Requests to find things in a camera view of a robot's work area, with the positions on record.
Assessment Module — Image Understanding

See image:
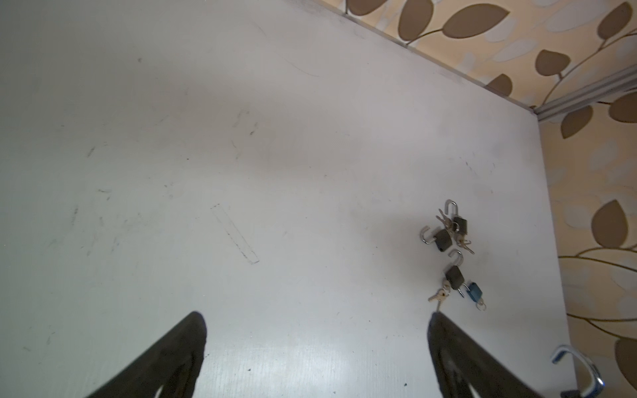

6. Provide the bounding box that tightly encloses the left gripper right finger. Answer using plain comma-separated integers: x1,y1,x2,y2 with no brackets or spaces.
427,312,539,397

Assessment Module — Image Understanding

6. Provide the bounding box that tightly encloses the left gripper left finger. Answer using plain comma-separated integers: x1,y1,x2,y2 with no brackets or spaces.
91,311,207,397

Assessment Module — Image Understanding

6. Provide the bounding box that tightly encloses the small key bunch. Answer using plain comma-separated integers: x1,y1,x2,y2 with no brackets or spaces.
428,280,451,312

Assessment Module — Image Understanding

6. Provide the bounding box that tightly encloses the blue padlock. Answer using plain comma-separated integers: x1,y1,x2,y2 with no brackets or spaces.
465,282,487,311

